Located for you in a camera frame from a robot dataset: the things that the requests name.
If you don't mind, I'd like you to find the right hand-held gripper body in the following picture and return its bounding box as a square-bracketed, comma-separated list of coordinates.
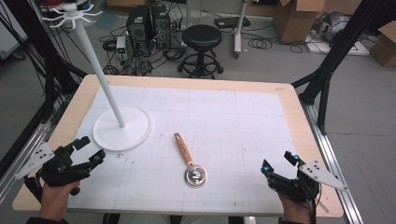
[266, 160, 350, 203]

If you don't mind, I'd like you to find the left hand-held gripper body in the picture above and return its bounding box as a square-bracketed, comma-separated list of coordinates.
[14, 142, 92, 189]

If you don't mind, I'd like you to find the white hook rack stand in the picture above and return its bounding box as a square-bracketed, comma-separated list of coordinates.
[41, 3, 154, 152]

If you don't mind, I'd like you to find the wooden-handled metal ladle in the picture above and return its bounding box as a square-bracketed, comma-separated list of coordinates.
[173, 132, 208, 189]

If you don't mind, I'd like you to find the person's right hand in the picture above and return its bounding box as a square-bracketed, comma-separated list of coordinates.
[277, 191, 314, 224]

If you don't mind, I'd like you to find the person's left hand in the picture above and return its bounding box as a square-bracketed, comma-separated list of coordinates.
[38, 180, 81, 222]

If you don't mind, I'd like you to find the white grid mat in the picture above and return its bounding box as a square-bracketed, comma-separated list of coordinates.
[66, 85, 299, 217]

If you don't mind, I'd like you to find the small silver electronics box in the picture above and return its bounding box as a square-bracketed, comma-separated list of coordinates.
[115, 35, 127, 54]

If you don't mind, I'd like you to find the white flat board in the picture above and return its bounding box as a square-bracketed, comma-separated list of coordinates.
[304, 30, 372, 57]

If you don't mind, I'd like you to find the black computer tower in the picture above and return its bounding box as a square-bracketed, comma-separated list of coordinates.
[125, 5, 153, 51]
[150, 3, 173, 49]

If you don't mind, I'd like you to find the white cabinet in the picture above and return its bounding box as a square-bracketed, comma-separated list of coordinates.
[0, 0, 30, 61]

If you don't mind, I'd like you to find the large cardboard box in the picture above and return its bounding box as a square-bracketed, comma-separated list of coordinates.
[272, 0, 329, 45]

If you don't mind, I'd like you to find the grey round appliance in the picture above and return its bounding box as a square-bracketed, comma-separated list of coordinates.
[312, 11, 352, 43]

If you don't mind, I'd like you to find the small cardboard box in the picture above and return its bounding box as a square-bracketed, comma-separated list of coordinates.
[368, 21, 396, 68]

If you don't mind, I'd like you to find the black round stool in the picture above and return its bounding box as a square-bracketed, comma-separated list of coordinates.
[177, 23, 225, 79]

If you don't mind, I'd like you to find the flat black device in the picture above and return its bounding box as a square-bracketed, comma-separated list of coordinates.
[214, 15, 252, 30]

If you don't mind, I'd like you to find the aluminium rail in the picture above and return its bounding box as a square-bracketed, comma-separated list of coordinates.
[300, 102, 364, 224]
[0, 122, 51, 205]

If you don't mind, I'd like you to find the black metal frame stand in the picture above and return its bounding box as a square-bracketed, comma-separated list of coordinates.
[0, 0, 89, 179]
[290, 0, 396, 136]

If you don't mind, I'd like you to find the tangle of black cables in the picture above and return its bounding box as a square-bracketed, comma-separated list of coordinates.
[98, 24, 189, 77]

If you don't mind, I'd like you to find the coiled black cable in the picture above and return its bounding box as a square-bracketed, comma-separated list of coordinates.
[247, 36, 274, 50]

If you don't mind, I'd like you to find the white stand post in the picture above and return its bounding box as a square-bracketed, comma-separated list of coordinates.
[233, 0, 249, 59]

